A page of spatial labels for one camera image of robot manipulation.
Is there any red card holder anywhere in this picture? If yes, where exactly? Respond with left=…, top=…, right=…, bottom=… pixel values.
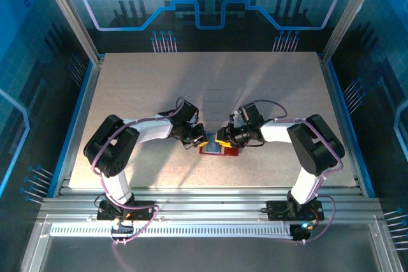
left=199, top=131, right=240, bottom=157

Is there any clear plastic box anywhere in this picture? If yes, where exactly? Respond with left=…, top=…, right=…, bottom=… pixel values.
left=202, top=89, right=231, bottom=123

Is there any black controller box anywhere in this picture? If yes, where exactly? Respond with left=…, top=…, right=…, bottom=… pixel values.
left=290, top=222, right=316, bottom=243

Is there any grey metal panel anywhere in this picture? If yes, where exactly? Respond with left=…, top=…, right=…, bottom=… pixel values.
left=40, top=236, right=383, bottom=272

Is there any blue edge strip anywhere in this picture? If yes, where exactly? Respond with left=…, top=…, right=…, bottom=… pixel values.
left=47, top=60, right=97, bottom=198

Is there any white connector block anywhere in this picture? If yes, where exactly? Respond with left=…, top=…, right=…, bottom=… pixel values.
left=110, top=219, right=135, bottom=236

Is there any aluminium frame rail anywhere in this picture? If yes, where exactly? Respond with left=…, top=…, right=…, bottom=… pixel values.
left=37, top=186, right=385, bottom=224

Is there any purple cable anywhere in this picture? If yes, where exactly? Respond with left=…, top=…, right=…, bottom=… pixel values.
left=253, top=99, right=346, bottom=245
left=91, top=96, right=159, bottom=247

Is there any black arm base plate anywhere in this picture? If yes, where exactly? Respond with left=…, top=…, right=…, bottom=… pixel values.
left=266, top=199, right=325, bottom=222
left=95, top=200, right=159, bottom=222

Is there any white slotted cable duct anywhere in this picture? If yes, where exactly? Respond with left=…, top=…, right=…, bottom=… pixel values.
left=49, top=223, right=295, bottom=238

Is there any aluminium side rail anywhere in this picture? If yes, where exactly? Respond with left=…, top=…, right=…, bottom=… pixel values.
left=57, top=54, right=106, bottom=198
left=318, top=54, right=366, bottom=198

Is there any aluminium frame post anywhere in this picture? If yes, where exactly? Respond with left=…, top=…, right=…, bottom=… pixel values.
left=318, top=0, right=385, bottom=62
left=34, top=0, right=106, bottom=64

